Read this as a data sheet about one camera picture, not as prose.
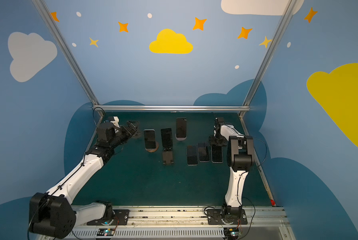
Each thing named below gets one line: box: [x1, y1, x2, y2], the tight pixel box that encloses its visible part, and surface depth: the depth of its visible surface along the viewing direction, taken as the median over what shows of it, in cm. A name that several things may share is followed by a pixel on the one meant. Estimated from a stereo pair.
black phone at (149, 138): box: [143, 129, 156, 149], surface depth 94 cm
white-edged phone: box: [211, 144, 224, 164], surface depth 98 cm
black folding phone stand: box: [162, 148, 174, 166], surface depth 93 cm
